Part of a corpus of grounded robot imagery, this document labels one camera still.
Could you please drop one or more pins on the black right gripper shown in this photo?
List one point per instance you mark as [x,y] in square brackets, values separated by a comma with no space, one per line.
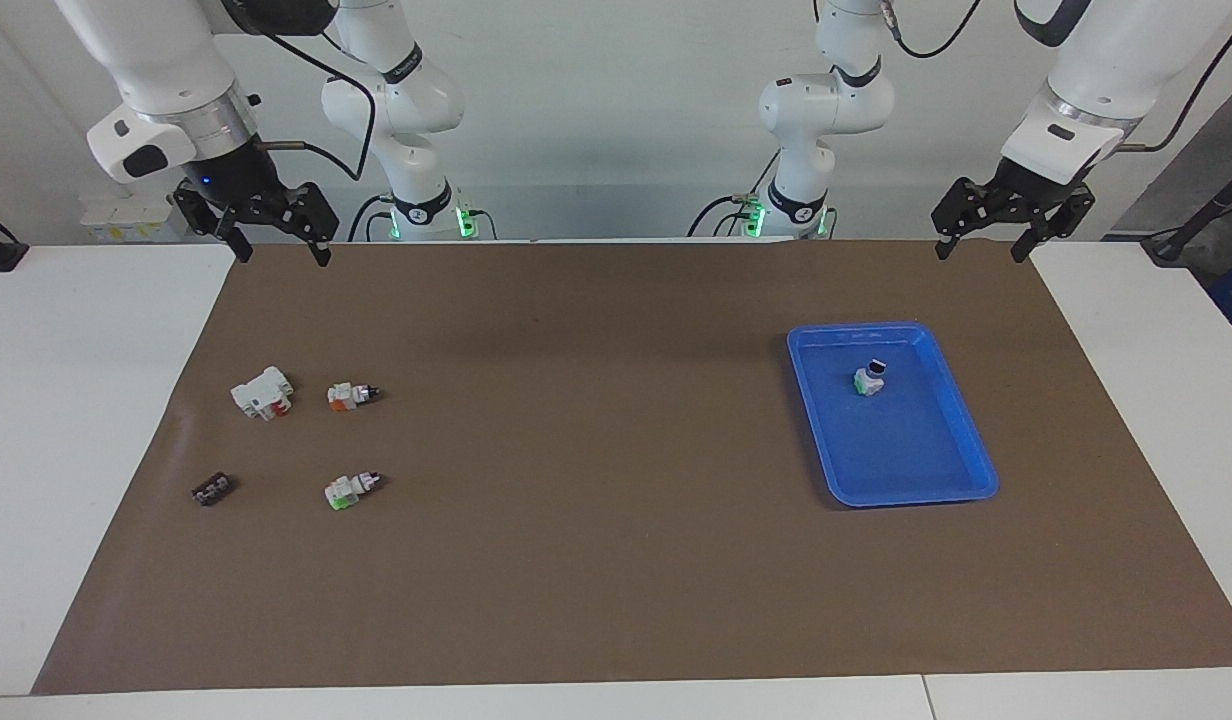
[231,180]

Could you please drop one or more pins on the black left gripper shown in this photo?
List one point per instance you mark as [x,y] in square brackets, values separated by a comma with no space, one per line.
[1036,185]

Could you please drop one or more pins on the knob switch with orange base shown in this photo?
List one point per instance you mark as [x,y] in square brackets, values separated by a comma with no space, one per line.
[350,394]

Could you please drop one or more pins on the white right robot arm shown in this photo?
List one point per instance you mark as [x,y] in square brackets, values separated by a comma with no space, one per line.
[166,60]

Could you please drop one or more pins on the white circuit breaker red lever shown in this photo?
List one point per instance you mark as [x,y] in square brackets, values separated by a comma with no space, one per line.
[261,392]

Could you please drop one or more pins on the black stand with pole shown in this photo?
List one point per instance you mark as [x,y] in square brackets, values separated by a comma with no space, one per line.
[1191,225]

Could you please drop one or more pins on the blue plastic tray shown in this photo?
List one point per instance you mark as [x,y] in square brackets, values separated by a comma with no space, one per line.
[906,450]

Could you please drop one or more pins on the small dark terminal block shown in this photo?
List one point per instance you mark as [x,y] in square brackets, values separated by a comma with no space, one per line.
[212,489]

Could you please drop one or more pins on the brown table mat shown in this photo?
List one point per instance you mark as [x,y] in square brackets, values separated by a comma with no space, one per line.
[596,500]

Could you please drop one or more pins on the white wall socket box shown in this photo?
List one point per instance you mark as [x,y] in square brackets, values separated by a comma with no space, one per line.
[126,218]

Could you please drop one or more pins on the knob switch with green base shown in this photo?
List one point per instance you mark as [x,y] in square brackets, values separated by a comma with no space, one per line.
[869,379]
[348,489]

